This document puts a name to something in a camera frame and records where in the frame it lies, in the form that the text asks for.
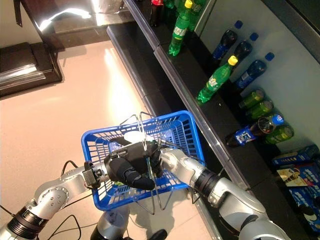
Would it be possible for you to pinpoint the dark brown wooden cabinet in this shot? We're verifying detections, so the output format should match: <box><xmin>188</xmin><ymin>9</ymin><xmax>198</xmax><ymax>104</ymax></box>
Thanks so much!
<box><xmin>0</xmin><ymin>41</ymin><xmax>64</xmax><ymax>98</ymax></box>

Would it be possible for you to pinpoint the silver robot leg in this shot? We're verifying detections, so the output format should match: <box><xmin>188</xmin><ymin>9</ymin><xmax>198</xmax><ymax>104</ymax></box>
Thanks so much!
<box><xmin>89</xmin><ymin>207</ymin><xmax>131</xmax><ymax>240</ymax></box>
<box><xmin>146</xmin><ymin>228</ymin><xmax>168</xmax><ymax>240</ymax></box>

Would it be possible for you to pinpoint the Pepsi cola bottle blue cap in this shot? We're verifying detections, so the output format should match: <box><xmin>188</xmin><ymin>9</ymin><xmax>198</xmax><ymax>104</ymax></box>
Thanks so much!
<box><xmin>231</xmin><ymin>32</ymin><xmax>260</xmax><ymax>66</ymax></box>
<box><xmin>234</xmin><ymin>52</ymin><xmax>275</xmax><ymax>90</ymax></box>
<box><xmin>224</xmin><ymin>113</ymin><xmax>286</xmax><ymax>148</ymax></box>
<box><xmin>211</xmin><ymin>20</ymin><xmax>244</xmax><ymax>61</ymax></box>

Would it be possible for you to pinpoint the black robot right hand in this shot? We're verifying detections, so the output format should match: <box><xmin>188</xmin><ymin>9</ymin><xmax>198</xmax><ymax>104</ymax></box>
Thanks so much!
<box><xmin>107</xmin><ymin>131</ymin><xmax>166</xmax><ymax>176</ymax></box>

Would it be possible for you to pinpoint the blue plastic shopping basket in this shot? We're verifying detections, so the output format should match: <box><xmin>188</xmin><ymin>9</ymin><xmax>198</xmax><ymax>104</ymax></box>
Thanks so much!
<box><xmin>80</xmin><ymin>110</ymin><xmax>206</xmax><ymax>216</ymax></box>

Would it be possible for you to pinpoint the blue cookie box dessert print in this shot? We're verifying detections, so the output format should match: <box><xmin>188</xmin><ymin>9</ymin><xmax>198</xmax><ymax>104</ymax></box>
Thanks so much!
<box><xmin>276</xmin><ymin>162</ymin><xmax>320</xmax><ymax>188</ymax></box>

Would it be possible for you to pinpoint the green Sprite bottle yellow cap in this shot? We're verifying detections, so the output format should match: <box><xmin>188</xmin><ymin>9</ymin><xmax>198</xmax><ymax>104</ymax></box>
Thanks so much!
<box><xmin>186</xmin><ymin>0</ymin><xmax>209</xmax><ymax>33</ymax></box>
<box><xmin>196</xmin><ymin>55</ymin><xmax>239</xmax><ymax>104</ymax></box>
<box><xmin>167</xmin><ymin>0</ymin><xmax>195</xmax><ymax>57</ymax></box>
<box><xmin>163</xmin><ymin>0</ymin><xmax>180</xmax><ymax>11</ymax></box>

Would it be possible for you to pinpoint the silver robot left leg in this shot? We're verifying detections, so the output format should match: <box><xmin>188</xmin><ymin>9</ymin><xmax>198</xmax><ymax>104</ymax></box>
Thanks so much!
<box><xmin>89</xmin><ymin>207</ymin><xmax>131</xmax><ymax>240</ymax></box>

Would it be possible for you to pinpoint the black floor cable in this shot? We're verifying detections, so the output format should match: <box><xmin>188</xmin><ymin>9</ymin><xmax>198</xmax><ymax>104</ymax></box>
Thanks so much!
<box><xmin>47</xmin><ymin>214</ymin><xmax>84</xmax><ymax>240</ymax></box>

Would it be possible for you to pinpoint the Coca-Cola bottle red cap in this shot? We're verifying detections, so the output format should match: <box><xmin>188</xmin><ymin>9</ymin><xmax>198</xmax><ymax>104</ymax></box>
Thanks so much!
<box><xmin>149</xmin><ymin>0</ymin><xmax>165</xmax><ymax>28</ymax></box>

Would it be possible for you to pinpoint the dark blue cookie box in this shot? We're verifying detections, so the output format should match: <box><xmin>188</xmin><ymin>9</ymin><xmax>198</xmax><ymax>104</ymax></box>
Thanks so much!
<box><xmin>294</xmin><ymin>144</ymin><xmax>320</xmax><ymax>161</ymax></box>
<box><xmin>271</xmin><ymin>149</ymin><xmax>307</xmax><ymax>168</ymax></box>

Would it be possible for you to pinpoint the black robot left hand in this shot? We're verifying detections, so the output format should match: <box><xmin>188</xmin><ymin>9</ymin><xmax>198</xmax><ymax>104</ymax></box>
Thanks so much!
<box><xmin>103</xmin><ymin>143</ymin><xmax>156</xmax><ymax>191</ymax></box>

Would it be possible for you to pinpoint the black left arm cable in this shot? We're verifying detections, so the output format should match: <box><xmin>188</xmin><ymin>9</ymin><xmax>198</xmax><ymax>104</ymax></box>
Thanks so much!
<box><xmin>60</xmin><ymin>159</ymin><xmax>86</xmax><ymax>177</ymax></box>

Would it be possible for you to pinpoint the dark brown wooden post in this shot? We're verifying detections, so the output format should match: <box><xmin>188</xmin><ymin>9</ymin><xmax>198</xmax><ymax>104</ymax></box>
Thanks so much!
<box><xmin>13</xmin><ymin>0</ymin><xmax>61</xmax><ymax>60</ymax></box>

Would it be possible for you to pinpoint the silver robot right leg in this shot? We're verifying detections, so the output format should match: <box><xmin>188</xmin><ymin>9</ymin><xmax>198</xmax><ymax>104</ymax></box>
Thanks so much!
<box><xmin>146</xmin><ymin>228</ymin><xmax>168</xmax><ymax>240</ymax></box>

